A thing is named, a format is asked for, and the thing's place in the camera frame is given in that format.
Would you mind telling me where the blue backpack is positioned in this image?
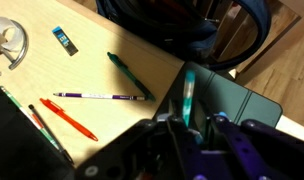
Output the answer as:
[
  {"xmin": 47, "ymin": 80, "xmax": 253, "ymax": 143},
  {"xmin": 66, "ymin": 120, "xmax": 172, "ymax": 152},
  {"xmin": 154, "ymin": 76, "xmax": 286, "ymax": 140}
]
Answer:
[{"xmin": 95, "ymin": 0, "xmax": 273, "ymax": 72}]

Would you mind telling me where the black open laptop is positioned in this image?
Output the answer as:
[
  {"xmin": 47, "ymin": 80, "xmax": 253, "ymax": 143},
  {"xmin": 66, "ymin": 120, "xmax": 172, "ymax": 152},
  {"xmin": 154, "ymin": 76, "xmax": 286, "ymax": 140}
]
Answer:
[{"xmin": 0, "ymin": 79, "xmax": 76, "ymax": 180}]

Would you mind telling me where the purple white pencil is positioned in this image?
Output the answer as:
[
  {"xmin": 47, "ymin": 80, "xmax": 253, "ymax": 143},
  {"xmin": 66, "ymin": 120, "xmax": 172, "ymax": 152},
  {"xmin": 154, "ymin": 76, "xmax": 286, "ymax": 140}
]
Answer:
[{"xmin": 52, "ymin": 91, "xmax": 147, "ymax": 102}]

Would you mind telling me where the dark green pen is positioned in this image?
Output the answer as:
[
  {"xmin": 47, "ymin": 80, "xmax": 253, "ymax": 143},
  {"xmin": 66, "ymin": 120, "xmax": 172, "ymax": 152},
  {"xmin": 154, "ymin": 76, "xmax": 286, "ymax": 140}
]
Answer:
[{"xmin": 106, "ymin": 51, "xmax": 157, "ymax": 103}]

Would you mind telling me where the blue black lead case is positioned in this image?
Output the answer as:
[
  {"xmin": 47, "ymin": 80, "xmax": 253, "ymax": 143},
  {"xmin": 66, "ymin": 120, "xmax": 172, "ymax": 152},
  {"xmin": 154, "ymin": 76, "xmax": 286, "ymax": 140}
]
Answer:
[{"xmin": 51, "ymin": 25, "xmax": 80, "ymax": 57}]

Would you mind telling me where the teal pen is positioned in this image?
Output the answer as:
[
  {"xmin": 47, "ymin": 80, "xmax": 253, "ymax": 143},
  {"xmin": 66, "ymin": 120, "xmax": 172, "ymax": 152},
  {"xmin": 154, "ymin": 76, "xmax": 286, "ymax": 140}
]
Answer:
[{"xmin": 181, "ymin": 69, "xmax": 197, "ymax": 128}]

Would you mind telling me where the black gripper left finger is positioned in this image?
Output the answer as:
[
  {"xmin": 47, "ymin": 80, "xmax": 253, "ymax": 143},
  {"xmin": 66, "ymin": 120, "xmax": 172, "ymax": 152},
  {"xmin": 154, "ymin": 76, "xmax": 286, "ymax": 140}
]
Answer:
[{"xmin": 74, "ymin": 98, "xmax": 206, "ymax": 180}]

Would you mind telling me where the red pen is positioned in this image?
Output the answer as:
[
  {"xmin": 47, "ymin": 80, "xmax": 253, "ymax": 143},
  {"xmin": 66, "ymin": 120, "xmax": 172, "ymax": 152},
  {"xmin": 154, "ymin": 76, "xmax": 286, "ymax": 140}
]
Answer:
[{"xmin": 39, "ymin": 97, "xmax": 100, "ymax": 143}]

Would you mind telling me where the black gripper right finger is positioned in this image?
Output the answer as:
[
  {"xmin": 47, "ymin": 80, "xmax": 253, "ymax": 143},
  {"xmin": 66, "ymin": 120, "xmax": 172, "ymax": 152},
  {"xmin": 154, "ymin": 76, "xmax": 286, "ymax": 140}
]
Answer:
[{"xmin": 193, "ymin": 100, "xmax": 304, "ymax": 180}]

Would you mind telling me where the dark green tablet case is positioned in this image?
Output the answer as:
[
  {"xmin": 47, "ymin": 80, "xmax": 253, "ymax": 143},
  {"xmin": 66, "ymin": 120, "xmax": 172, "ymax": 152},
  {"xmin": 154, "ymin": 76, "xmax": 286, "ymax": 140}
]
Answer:
[{"xmin": 153, "ymin": 60, "xmax": 284, "ymax": 130}]

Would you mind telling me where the light wooden chair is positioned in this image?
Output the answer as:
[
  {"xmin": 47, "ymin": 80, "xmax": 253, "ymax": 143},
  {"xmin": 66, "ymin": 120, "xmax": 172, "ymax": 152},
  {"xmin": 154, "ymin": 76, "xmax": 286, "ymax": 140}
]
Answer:
[{"xmin": 205, "ymin": 0, "xmax": 304, "ymax": 85}]

